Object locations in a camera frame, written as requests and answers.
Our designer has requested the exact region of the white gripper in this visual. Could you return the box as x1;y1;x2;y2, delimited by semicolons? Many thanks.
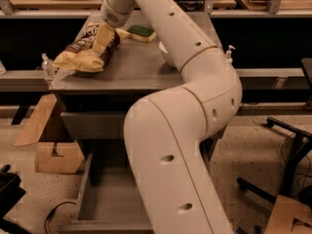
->
93;0;137;56

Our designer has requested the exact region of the brown chip bag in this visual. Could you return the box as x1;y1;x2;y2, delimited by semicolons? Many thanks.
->
53;22;129;73

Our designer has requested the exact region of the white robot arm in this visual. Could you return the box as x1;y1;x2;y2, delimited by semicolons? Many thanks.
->
100;0;242;234

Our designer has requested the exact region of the grey drawer cabinet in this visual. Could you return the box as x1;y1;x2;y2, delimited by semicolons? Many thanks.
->
48;11;241;234

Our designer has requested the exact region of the closed upper drawer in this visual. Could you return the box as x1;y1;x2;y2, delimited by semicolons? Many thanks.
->
59;111;230;140

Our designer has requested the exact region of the open bottom drawer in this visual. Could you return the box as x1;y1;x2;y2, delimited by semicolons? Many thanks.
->
58;139;234;234

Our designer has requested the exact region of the green yellow sponge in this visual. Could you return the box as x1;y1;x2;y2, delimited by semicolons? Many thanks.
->
127;24;157;43

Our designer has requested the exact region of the white bowl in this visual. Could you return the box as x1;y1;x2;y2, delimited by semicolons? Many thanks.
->
159;42;176;67

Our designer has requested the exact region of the clear sanitizer bottle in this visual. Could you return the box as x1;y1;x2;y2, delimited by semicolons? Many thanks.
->
41;54;56;77

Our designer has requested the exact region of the cardboard box left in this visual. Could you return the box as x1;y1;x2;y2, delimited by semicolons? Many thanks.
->
15;94;85;175

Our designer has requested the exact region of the cardboard box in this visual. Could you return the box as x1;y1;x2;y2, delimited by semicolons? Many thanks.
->
264;195;312;234
15;94;85;175

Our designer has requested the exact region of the white pump bottle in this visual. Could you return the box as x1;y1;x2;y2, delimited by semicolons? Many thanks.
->
225;45;235;63

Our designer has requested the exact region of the black object bottom left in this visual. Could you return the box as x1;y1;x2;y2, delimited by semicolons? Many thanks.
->
0;165;30;234

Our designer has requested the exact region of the black chair base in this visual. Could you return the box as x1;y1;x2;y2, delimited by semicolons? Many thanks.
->
237;116;312;204

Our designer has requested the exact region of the cardboard box bottom right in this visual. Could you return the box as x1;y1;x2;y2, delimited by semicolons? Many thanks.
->
264;195;312;234

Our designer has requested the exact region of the black floor cable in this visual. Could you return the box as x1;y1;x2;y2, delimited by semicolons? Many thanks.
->
43;201;77;234

